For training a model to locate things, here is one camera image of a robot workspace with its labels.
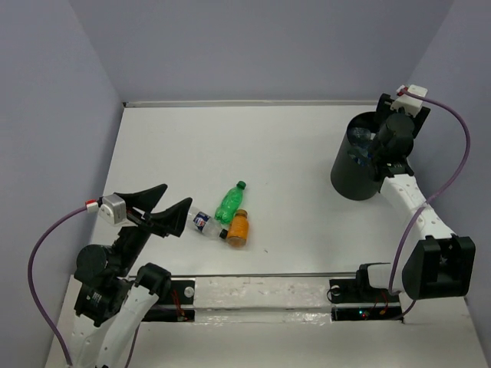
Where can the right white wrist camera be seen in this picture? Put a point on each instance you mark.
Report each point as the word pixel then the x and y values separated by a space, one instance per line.
pixel 408 98

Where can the clear bottle black cap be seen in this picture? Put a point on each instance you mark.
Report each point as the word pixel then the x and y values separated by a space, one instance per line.
pixel 205 224

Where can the orange juice bottle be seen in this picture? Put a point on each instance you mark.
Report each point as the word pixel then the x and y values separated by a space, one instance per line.
pixel 238 229

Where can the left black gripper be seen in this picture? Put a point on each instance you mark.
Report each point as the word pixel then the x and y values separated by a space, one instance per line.
pixel 172 218

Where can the clear bottle green blue label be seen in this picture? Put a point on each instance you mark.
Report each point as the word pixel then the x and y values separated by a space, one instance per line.
pixel 359 136

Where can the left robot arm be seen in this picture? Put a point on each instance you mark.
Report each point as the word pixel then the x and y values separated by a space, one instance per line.
pixel 109 306

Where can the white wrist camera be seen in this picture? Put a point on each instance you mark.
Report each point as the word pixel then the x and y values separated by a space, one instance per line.
pixel 112 209
pixel 408 98

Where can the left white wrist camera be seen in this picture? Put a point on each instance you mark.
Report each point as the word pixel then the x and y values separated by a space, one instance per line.
pixel 112 209

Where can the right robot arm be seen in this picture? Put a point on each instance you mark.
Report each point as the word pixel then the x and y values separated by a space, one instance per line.
pixel 431 261

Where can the green plastic bottle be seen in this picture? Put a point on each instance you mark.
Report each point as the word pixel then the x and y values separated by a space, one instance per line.
pixel 230 204

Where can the black round bin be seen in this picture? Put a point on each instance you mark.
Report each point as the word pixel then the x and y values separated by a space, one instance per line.
pixel 370 152

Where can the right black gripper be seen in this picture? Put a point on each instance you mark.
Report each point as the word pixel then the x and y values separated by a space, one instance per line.
pixel 383 108

